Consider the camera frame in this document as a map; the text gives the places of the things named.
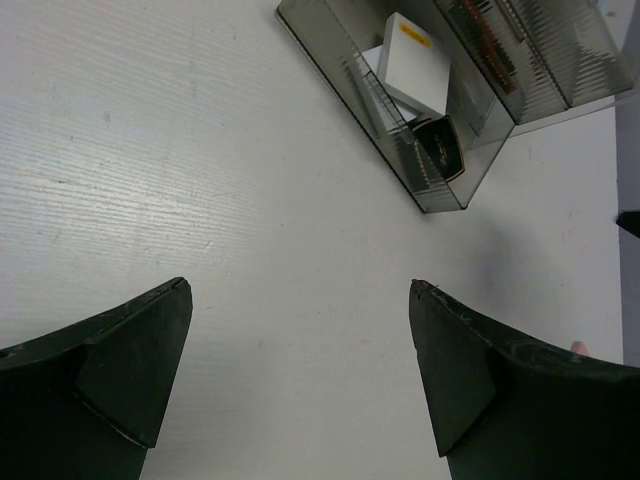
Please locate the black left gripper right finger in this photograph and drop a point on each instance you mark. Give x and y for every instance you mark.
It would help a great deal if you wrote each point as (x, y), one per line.
(506, 405)

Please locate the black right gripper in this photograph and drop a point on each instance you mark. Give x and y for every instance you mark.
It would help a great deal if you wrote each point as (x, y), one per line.
(629, 220)

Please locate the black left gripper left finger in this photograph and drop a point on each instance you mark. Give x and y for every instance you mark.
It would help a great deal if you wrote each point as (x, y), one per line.
(88, 401)

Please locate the pink sticky pad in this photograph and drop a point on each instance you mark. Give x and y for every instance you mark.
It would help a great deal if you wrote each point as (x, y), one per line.
(579, 347)

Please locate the black gold compact case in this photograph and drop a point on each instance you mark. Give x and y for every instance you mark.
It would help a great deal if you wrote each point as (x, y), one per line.
(439, 139)

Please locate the clear acrylic makeup organizer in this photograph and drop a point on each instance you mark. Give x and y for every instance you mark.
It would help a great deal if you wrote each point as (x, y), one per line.
(571, 58)

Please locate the white pad with yellow stick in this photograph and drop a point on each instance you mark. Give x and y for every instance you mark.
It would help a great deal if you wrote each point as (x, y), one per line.
(391, 110)

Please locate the red lip gloss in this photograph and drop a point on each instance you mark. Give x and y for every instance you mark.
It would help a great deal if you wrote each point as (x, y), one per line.
(492, 52)

